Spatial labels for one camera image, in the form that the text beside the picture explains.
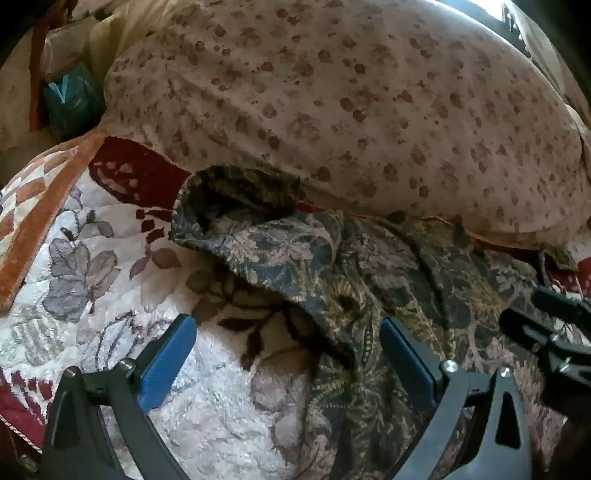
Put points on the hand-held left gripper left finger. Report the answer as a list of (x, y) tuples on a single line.
[(164, 364)]

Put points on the pillow with brown floral print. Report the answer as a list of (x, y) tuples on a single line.
[(351, 101)]

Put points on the dark paisley print garment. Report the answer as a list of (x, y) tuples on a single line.
[(369, 277)]

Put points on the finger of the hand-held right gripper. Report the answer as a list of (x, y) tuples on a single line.
[(561, 302), (531, 332)]

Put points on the pale cream cloth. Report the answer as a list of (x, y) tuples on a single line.
[(134, 27)]

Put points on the white red floral blanket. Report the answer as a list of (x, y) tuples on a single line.
[(92, 277)]

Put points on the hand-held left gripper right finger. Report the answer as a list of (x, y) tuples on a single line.
[(406, 360)]

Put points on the teal plastic bag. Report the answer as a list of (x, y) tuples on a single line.
[(74, 101)]

